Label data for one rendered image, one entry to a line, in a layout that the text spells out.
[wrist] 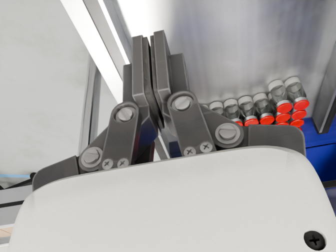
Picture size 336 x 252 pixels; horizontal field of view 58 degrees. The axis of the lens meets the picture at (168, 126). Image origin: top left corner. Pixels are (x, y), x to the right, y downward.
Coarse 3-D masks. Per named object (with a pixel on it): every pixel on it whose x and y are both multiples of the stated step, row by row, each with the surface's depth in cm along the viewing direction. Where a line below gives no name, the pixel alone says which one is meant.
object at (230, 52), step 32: (128, 0) 32; (160, 0) 32; (192, 0) 32; (224, 0) 33; (256, 0) 33; (288, 0) 33; (320, 0) 34; (128, 32) 35; (192, 32) 36; (224, 32) 36; (256, 32) 36; (288, 32) 37; (320, 32) 37; (192, 64) 40; (224, 64) 40; (256, 64) 41; (288, 64) 41; (320, 64) 42; (224, 96) 46; (320, 96) 47; (320, 128) 49
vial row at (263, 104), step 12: (264, 96) 45; (216, 108) 46; (228, 108) 45; (240, 108) 46; (252, 108) 45; (264, 108) 44; (240, 120) 44; (252, 120) 43; (264, 120) 44; (276, 120) 44
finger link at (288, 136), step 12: (252, 132) 11; (264, 132) 11; (276, 132) 11; (288, 132) 11; (300, 132) 11; (252, 144) 11; (264, 144) 11; (276, 144) 11; (288, 144) 11; (300, 144) 11
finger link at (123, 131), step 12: (120, 108) 13; (132, 108) 13; (120, 120) 12; (132, 120) 12; (108, 132) 12; (120, 132) 12; (132, 132) 12; (108, 144) 12; (120, 144) 11; (132, 144) 11; (108, 156) 11; (120, 156) 11; (132, 156) 11; (144, 156) 14; (108, 168) 11
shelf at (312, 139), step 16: (64, 0) 32; (80, 0) 32; (80, 16) 33; (80, 32) 35; (96, 32) 35; (96, 48) 37; (96, 64) 39; (112, 64) 39; (112, 80) 42; (304, 128) 55; (176, 144) 57; (320, 144) 61
